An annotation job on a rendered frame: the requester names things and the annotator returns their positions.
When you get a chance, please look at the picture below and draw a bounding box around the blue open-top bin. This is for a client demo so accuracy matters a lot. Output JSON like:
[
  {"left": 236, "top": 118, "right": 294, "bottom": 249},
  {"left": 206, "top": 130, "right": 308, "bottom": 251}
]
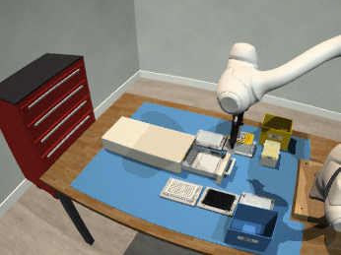
[{"left": 224, "top": 203, "right": 279, "bottom": 252}]

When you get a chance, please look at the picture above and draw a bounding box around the black multi-well plate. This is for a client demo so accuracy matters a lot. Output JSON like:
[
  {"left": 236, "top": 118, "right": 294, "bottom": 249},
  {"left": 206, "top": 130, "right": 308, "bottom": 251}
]
[{"left": 202, "top": 189, "right": 236, "bottom": 212}]

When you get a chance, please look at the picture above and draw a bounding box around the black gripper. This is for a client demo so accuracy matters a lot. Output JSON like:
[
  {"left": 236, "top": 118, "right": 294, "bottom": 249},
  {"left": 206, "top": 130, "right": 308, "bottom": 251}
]
[{"left": 228, "top": 112, "right": 244, "bottom": 155}]

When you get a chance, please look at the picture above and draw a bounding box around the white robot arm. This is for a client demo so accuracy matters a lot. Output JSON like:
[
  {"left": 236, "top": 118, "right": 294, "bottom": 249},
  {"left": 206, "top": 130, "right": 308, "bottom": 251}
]
[{"left": 216, "top": 35, "right": 341, "bottom": 231}]

